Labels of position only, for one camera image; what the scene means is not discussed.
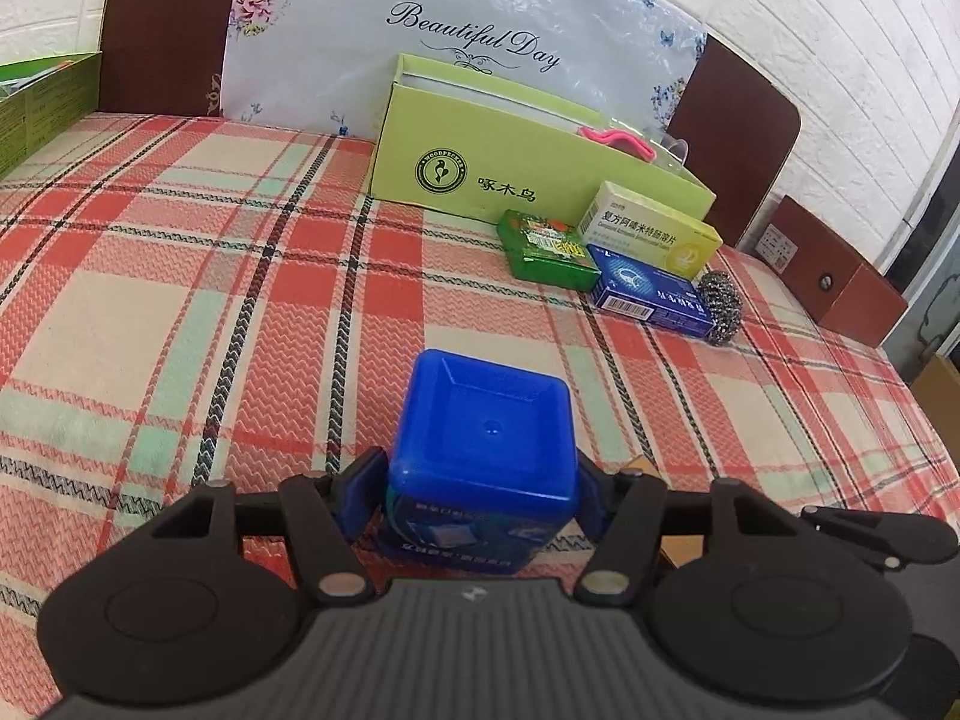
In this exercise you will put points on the small green box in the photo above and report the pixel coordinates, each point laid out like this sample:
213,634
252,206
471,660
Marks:
547,247

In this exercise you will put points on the blue square plastic container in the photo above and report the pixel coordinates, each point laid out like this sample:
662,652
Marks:
487,427

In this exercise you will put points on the clear plastic package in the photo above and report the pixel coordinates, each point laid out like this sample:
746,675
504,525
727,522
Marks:
670,152

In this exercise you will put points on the blue medicine box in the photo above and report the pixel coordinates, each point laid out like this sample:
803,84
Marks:
649,292

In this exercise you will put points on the steel wool scrubber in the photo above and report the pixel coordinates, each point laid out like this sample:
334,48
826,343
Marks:
721,307

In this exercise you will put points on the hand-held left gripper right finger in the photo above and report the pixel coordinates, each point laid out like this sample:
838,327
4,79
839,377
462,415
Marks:
594,495

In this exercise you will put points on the brown wooden box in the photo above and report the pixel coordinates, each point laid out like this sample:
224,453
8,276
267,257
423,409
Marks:
832,277

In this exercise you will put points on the brown wooden headboard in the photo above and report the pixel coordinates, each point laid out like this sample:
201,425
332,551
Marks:
172,22

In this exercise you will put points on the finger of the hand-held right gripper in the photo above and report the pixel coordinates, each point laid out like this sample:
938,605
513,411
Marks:
885,536

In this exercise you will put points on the light green cardboard box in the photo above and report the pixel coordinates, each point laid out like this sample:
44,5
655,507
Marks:
465,165

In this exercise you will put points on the plaid bed sheet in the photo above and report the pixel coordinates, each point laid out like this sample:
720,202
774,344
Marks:
187,277

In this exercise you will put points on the green box at left edge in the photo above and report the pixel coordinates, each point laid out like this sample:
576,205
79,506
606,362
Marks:
37,120

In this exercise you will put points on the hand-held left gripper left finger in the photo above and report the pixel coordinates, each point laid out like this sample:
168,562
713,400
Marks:
361,491

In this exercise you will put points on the yellow and white medicine box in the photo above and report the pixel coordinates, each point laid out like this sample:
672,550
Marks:
645,229

